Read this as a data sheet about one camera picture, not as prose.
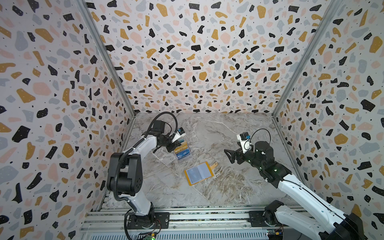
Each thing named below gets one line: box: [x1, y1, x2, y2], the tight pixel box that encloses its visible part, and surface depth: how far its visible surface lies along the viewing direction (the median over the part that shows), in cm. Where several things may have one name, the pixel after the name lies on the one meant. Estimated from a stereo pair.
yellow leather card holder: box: [184, 161, 218, 187], surface depth 92 cm
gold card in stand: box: [174, 141, 188, 154], surface depth 96 cm
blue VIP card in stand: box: [176, 148, 191, 160], surface depth 97 cm
